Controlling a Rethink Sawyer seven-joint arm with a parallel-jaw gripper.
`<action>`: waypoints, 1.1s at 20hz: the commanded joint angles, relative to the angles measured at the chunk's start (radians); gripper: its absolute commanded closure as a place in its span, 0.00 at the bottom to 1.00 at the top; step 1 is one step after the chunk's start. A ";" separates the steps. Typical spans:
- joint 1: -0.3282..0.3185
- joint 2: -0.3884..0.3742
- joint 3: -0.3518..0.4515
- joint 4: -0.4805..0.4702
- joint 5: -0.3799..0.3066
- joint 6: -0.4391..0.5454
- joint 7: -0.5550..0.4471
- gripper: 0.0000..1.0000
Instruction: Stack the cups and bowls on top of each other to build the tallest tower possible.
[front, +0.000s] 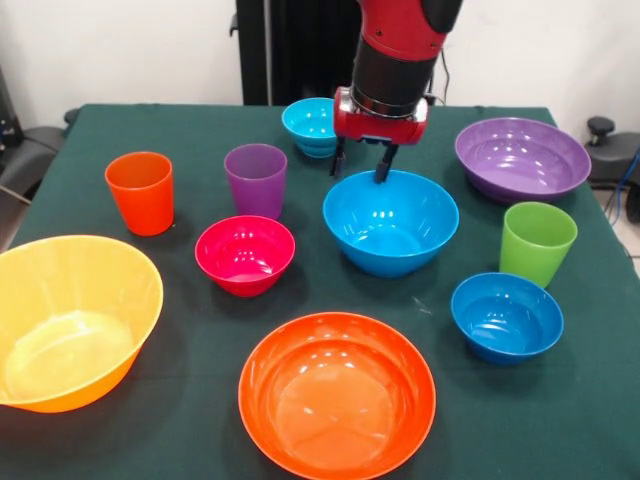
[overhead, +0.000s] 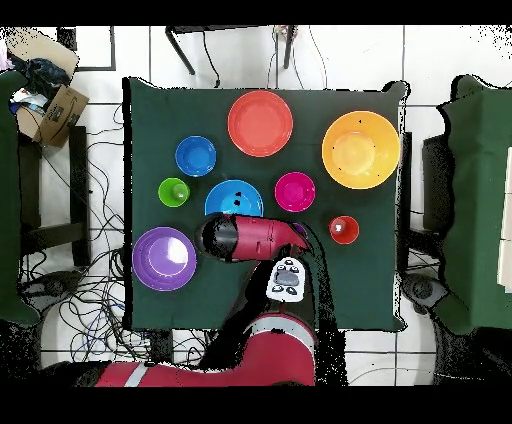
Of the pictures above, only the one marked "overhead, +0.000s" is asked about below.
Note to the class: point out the large sky blue bowl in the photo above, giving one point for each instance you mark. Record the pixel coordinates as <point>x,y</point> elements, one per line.
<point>220,200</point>

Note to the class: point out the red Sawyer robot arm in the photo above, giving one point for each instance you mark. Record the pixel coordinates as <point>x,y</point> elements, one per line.
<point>256,236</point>

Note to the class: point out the pink bowl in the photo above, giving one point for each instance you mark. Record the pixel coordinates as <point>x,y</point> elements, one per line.
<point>295,192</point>

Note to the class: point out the purple cup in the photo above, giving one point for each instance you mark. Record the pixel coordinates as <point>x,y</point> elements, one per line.
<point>300,228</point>

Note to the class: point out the dark blue bowl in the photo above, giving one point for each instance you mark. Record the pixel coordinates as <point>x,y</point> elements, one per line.
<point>195,156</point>

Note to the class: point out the orange bowl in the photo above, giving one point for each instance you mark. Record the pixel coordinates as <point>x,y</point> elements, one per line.
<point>260,124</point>

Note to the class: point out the green cup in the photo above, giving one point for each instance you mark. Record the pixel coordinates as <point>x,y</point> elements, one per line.
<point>170,192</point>

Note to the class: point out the orange cup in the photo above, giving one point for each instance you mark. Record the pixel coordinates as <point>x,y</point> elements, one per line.
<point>344,232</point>

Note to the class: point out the purple bowl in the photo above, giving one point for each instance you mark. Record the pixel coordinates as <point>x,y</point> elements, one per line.
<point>160,264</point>

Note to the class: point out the yellow bowl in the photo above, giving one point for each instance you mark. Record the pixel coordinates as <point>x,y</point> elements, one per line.
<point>360,150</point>

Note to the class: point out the dark green table cloth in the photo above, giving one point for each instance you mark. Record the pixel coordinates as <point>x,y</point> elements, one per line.
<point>180,112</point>

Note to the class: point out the black wooden bench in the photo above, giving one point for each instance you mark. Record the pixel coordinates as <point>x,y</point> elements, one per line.
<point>78,180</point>

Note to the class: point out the printed cardboard box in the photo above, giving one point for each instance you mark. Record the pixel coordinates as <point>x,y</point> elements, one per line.
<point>60,116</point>

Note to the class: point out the green cloth side table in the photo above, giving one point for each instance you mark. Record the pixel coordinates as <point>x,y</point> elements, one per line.
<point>8,200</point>
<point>476,200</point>

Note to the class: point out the dark blue bag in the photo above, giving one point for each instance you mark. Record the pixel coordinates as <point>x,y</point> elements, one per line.
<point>44,76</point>

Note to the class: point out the plain cardboard box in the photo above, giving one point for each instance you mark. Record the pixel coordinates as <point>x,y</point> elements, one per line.
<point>44,48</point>

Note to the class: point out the black pedestal leg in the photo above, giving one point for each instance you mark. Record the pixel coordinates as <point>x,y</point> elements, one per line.
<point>52,286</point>
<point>424,290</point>

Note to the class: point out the black metal frame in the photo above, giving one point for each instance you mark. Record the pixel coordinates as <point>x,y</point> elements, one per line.
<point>208,28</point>

